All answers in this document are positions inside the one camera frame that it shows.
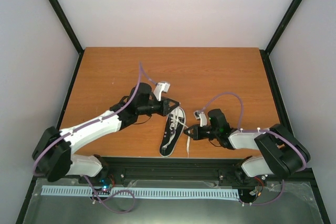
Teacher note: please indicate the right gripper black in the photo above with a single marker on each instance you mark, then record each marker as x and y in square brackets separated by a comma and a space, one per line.
[196, 136]

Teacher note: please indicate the black frame post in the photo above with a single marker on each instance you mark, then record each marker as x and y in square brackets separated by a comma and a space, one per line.
[55, 4]
[291, 10]

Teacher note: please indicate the white shoelace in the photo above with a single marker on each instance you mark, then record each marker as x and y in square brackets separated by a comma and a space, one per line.
[183, 129]

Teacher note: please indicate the right black frame post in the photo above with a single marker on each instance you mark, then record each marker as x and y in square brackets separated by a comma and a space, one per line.
[291, 10]

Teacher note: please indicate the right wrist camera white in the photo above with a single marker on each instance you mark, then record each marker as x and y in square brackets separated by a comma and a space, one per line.
[201, 117]

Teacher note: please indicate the left black frame post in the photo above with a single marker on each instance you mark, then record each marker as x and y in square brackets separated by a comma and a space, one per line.
[55, 4]

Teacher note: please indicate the black aluminium frame rail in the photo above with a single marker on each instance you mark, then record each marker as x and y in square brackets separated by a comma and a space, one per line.
[173, 167]

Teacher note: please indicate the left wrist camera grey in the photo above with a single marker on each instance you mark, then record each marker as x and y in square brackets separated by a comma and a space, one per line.
[161, 87]

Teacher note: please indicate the black white sneaker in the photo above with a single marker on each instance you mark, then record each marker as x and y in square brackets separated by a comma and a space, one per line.
[172, 134]

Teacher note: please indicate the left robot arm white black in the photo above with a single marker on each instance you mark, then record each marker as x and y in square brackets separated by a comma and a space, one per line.
[55, 154]

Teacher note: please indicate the light blue cable duct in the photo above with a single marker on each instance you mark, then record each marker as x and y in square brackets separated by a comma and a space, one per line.
[143, 193]

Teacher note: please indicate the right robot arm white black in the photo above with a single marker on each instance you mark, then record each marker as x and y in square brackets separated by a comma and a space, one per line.
[281, 154]

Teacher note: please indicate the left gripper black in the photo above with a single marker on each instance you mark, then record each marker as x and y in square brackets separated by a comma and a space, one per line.
[171, 108]

